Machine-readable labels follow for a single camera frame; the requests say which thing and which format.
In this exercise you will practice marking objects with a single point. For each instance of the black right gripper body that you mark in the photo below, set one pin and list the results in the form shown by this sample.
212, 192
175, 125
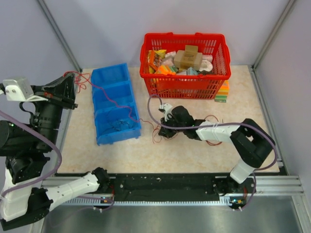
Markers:
170, 132

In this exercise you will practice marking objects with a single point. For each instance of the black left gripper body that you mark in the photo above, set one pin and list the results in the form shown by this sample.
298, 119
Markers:
54, 100

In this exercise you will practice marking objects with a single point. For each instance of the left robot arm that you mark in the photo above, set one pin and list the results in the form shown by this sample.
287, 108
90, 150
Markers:
25, 148

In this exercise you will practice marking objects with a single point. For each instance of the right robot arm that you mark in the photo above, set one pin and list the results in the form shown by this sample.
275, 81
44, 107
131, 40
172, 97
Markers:
252, 143

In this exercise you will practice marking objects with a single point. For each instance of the blue plastic compartment bin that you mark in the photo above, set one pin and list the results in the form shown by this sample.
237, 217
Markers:
115, 111

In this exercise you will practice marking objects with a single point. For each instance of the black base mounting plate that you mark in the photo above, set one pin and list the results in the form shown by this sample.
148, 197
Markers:
171, 187

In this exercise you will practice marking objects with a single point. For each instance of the orange sponge daddy box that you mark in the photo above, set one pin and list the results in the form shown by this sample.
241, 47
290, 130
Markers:
166, 70

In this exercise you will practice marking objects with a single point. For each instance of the colourful sponge pack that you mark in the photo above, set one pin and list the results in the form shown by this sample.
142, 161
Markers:
222, 93

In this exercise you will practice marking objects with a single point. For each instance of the teal sponge package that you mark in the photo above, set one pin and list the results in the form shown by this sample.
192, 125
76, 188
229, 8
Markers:
192, 71

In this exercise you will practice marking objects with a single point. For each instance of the red plastic shopping basket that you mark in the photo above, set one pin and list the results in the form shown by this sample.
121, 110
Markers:
161, 48

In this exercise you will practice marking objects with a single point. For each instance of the brown cardboard box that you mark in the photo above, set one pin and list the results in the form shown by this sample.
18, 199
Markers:
189, 57

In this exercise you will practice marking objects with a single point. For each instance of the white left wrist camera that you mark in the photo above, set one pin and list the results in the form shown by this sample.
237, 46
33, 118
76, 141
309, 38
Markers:
19, 89

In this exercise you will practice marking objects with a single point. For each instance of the grey aluminium frame rail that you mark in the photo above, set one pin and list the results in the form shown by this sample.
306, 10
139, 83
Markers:
269, 111

